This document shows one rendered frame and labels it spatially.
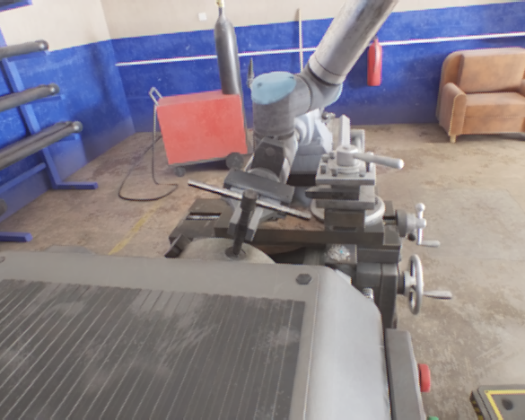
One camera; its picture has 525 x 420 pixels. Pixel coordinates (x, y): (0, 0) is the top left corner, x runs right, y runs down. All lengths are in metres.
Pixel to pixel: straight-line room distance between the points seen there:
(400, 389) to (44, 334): 0.32
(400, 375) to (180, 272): 0.24
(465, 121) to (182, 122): 3.06
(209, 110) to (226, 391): 3.71
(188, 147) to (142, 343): 3.74
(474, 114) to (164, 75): 3.98
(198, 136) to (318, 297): 3.69
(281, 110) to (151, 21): 4.97
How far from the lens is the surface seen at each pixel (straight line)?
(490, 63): 4.96
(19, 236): 3.74
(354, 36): 0.80
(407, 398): 0.38
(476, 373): 2.10
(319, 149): 1.74
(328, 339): 0.33
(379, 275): 1.25
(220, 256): 0.63
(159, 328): 0.35
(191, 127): 3.97
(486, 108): 4.69
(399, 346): 0.42
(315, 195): 1.08
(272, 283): 0.37
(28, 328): 0.42
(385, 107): 5.28
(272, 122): 0.79
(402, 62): 5.19
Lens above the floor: 1.58
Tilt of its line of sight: 29 degrees down
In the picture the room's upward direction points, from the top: 6 degrees counter-clockwise
